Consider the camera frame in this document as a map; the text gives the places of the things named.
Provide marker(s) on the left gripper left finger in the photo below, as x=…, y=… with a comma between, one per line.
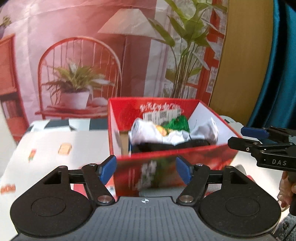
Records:
x=96, y=177

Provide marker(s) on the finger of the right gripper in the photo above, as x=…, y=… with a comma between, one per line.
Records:
x=245, y=144
x=254, y=132

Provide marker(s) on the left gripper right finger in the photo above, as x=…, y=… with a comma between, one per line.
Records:
x=195, y=177

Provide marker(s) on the black fabric garment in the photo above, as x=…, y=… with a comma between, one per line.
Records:
x=152, y=147

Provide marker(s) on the orange floral cloth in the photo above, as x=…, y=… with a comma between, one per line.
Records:
x=163, y=131

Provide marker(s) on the white cloth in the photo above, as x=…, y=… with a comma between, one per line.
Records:
x=145, y=132

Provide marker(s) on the printed room backdrop cloth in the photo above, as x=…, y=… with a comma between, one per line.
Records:
x=137, y=48

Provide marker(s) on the person right hand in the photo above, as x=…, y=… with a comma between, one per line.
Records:
x=287, y=190

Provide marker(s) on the grey knitted cloth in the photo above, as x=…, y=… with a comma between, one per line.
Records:
x=173, y=192

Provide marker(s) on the red strawberry cardboard box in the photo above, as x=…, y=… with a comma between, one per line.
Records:
x=139, y=171

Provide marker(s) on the patterned tablecloth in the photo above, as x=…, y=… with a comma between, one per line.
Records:
x=74, y=143

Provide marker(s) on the white shipping label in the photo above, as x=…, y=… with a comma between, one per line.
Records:
x=161, y=116

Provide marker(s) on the wooden wall panel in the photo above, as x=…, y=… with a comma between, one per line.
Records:
x=244, y=59

